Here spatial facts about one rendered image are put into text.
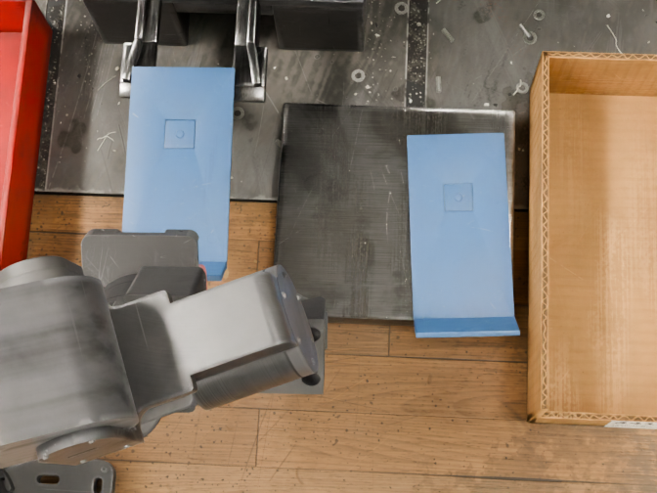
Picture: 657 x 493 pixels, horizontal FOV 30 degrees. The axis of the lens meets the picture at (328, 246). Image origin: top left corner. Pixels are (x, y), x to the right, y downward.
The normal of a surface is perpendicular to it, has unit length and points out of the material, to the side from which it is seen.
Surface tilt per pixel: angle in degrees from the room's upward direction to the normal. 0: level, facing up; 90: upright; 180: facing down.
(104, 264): 31
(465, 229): 0
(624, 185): 0
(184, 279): 59
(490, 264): 0
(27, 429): 20
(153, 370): 10
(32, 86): 90
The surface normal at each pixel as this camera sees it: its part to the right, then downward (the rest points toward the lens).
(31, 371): 0.29, -0.34
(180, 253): -0.02, 0.29
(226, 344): -0.19, -0.20
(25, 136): 1.00, 0.04
